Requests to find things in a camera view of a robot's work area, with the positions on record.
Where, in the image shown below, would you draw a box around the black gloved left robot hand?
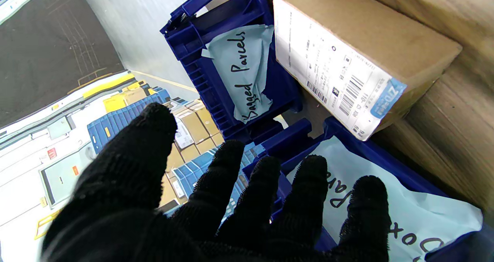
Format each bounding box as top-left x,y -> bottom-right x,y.
41,102 -> 392,262

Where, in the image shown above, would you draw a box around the cardboard box with large label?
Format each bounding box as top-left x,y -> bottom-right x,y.
273,0 -> 463,142

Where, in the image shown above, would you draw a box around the blue bin labelled bagged parcels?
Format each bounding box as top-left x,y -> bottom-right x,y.
160,0 -> 303,143

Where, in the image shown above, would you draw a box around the paper label bagged parcels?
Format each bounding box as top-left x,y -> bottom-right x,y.
201,24 -> 275,124

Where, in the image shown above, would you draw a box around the printed warehouse backdrop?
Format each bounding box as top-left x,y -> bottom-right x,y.
0,0 -> 247,262

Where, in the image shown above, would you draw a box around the blue bin labelled boxed parcels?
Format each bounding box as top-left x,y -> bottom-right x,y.
243,117 -> 494,262

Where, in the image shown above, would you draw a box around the paper label boxed parcels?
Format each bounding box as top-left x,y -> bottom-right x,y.
288,135 -> 484,262

